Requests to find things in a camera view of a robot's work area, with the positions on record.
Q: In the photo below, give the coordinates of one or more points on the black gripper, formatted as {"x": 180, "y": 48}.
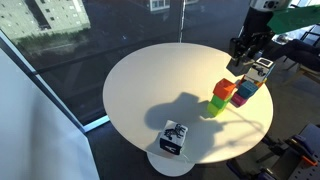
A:
{"x": 248, "y": 41}

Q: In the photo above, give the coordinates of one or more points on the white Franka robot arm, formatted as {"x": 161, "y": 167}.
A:
{"x": 261, "y": 16}

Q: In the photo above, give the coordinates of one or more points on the red orange flat block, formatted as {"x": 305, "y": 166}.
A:
{"x": 261, "y": 83}

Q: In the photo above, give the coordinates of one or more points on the blue building block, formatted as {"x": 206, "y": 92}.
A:
{"x": 247, "y": 89}

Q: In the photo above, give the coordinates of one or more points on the orange building block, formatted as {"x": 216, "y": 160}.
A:
{"x": 224, "y": 88}

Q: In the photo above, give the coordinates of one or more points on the magenta building block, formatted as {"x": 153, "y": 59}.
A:
{"x": 238, "y": 100}

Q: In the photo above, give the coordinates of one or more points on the dark green building block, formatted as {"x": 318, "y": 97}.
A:
{"x": 219, "y": 101}

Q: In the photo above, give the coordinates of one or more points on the lime green building block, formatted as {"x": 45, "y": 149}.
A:
{"x": 214, "y": 109}

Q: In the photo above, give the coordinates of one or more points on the dark chair with wooden legs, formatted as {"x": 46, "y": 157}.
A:
{"x": 296, "y": 51}

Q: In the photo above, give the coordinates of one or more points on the green sheet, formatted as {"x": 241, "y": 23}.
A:
{"x": 295, "y": 18}

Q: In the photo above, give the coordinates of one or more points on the black stand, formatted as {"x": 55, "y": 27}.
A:
{"x": 273, "y": 146}

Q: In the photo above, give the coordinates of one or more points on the black white printed cube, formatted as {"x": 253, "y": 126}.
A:
{"x": 173, "y": 137}

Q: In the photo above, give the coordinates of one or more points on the blue clamp with orange tip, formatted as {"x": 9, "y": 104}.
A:
{"x": 301, "y": 146}

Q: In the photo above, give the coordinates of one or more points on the perforated gray metal board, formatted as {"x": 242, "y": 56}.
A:
{"x": 308, "y": 170}

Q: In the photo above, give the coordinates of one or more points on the white partition board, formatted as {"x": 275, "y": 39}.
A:
{"x": 36, "y": 133}

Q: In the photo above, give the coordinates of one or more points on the white table pedestal base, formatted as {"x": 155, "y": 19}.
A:
{"x": 168, "y": 166}

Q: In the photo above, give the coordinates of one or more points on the window frame bar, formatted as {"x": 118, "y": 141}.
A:
{"x": 50, "y": 96}

